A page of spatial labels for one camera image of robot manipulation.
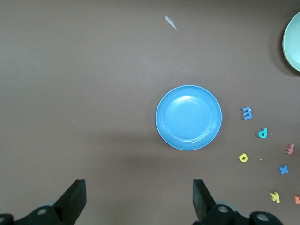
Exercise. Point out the blue foam letter E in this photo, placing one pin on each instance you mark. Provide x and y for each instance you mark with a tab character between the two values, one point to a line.
249	114

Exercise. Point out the brown table cover sheet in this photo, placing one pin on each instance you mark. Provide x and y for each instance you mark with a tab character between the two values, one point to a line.
70	70

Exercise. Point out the orange foam letter v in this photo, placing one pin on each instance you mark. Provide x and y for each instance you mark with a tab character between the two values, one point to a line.
297	200

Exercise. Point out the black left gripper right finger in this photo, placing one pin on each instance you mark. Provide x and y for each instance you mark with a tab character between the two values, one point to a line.
204	206

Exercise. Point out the teal foam letter p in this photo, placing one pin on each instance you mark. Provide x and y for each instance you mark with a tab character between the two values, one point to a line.
265	131

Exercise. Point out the yellow foam letter k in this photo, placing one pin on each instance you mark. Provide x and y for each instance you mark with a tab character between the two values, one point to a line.
276	197

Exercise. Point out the yellow foam letter d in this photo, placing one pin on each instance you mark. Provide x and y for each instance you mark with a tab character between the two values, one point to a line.
240	156

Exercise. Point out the blue plate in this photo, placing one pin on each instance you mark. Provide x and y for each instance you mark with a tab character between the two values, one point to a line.
188	117

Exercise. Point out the white tape scrap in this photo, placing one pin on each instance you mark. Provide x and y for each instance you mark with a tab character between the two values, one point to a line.
169	20

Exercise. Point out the pink foam letter f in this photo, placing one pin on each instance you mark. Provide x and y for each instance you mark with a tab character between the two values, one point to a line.
290	149

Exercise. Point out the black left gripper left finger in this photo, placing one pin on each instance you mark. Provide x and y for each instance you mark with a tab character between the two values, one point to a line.
70	204

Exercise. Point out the pale green plate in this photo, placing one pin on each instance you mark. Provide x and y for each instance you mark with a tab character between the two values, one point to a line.
294	42

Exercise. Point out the blue foam letter x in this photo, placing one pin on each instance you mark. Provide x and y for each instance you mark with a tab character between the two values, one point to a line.
283	170

